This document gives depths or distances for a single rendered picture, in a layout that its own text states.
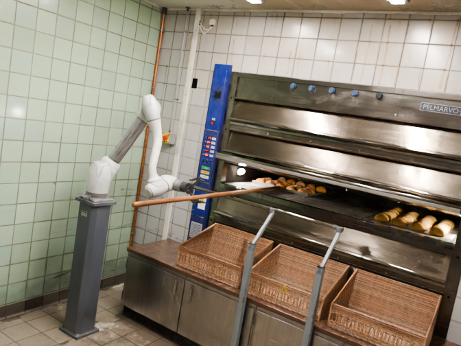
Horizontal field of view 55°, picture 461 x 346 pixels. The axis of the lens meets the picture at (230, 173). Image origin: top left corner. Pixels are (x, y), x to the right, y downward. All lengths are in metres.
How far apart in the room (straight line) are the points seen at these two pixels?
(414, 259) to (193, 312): 1.56
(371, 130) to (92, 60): 2.18
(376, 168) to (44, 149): 2.40
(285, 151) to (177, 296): 1.35
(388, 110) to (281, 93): 0.82
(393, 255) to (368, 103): 1.04
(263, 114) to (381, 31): 1.03
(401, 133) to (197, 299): 1.81
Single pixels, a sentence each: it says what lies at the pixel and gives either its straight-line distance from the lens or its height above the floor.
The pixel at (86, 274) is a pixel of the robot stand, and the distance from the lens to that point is 3.39.
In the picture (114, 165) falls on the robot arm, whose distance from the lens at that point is 3.42.
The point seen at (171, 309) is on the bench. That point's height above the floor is 0.25.
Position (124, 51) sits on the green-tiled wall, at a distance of 3.99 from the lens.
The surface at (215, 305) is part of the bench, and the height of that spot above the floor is 0.43.
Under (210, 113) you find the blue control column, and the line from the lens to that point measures 3.78.
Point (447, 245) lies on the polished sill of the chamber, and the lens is 3.16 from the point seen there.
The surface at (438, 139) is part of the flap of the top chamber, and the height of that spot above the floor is 1.81.
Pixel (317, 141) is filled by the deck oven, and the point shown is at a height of 1.67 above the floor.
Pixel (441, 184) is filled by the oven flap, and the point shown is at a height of 1.54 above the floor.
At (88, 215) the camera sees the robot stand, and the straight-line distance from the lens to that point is 3.27.
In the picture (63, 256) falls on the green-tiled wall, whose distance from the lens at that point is 3.97.
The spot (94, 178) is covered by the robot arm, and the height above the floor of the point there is 1.16.
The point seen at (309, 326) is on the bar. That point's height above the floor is 0.58.
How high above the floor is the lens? 1.73
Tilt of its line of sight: 7 degrees down
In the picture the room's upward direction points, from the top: 10 degrees clockwise
